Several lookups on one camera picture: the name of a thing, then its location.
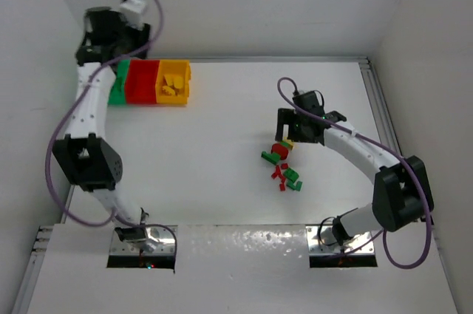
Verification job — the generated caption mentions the green plastic bin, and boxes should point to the green plastic bin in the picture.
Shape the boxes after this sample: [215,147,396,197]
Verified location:
[109,60,130,105]

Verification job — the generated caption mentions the small red lego piece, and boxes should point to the small red lego piece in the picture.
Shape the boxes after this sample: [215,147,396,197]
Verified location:
[279,177,286,191]

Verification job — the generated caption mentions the yellow butterfly round lego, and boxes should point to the yellow butterfly round lego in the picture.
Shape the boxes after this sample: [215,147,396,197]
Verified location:
[173,75,185,90]

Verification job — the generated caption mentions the yellow plastic bin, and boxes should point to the yellow plastic bin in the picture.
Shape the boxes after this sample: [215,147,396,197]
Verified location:
[155,59,191,106]

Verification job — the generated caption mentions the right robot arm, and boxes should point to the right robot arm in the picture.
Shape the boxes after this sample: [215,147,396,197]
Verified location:
[275,91,434,245]

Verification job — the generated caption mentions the purple cable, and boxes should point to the purple cable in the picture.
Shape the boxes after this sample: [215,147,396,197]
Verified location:
[44,0,178,259]
[276,77,433,269]

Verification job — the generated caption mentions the metal base plate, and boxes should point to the metal base plate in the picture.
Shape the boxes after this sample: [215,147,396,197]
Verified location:
[109,227,175,256]
[306,223,375,256]

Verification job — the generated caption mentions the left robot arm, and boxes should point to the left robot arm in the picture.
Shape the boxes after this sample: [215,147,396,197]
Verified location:
[52,4,151,248]

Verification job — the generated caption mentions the green L-shaped lego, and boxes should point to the green L-shaped lego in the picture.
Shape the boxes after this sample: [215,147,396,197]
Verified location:
[261,151,281,165]

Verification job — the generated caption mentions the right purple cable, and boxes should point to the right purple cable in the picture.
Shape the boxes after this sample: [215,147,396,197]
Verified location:
[276,77,433,269]

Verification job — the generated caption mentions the pale yellow curved lego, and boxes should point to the pale yellow curved lego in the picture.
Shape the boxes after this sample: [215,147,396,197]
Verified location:
[283,138,294,150]

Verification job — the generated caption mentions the small green lego plate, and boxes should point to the small green lego plate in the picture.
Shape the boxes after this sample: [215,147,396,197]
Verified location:
[286,180,303,191]

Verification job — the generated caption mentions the red round lego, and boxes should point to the red round lego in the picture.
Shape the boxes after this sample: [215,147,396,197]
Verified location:
[271,143,290,160]

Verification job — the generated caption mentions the small green curved lego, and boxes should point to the small green curved lego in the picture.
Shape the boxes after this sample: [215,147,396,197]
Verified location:
[283,168,299,182]

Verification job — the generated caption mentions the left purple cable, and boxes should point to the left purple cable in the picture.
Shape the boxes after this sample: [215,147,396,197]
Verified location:
[44,0,178,259]

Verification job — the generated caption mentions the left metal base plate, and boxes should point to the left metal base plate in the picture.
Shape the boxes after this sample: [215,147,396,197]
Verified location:
[109,227,175,256]

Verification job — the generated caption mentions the red plastic bin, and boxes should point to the red plastic bin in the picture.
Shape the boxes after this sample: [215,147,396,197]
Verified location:
[125,59,160,105]

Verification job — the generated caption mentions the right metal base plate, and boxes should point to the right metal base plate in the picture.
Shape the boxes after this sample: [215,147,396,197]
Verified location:
[306,223,375,256]

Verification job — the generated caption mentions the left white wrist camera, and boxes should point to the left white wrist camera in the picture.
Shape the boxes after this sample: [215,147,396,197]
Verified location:
[119,0,148,30]

